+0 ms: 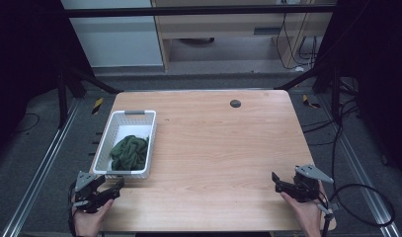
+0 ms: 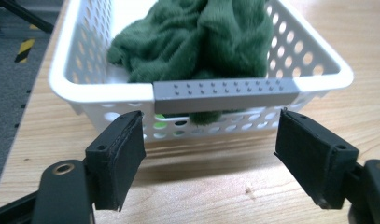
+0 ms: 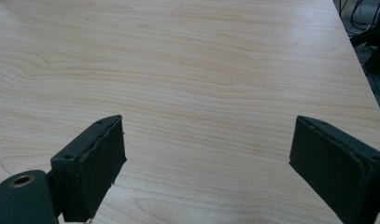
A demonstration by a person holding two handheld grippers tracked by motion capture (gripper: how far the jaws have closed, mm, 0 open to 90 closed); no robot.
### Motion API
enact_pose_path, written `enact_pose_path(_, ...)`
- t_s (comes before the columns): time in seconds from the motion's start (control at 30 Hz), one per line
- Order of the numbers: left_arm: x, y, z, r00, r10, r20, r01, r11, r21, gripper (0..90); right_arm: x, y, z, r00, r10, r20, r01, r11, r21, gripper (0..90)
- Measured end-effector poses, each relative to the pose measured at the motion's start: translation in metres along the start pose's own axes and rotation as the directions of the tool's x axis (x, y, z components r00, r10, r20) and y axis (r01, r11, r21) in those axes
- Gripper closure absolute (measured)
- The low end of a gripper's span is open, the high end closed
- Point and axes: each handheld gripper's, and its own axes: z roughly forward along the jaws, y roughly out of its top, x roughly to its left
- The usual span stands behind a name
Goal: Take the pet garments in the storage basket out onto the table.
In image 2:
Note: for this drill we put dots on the green fuzzy cloth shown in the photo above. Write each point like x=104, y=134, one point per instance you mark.
x=190, y=46

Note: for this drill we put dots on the white perforated plastic basket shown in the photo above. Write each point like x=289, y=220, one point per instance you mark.
x=94, y=88

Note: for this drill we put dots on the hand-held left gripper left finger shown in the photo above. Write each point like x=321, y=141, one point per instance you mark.
x=116, y=161

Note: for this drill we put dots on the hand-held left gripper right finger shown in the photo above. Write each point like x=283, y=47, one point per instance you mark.
x=315, y=161

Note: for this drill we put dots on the black metal stand leg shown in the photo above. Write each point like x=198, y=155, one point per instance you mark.
x=24, y=14

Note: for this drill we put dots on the yellow black striped floor tape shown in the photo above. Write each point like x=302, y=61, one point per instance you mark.
x=24, y=50

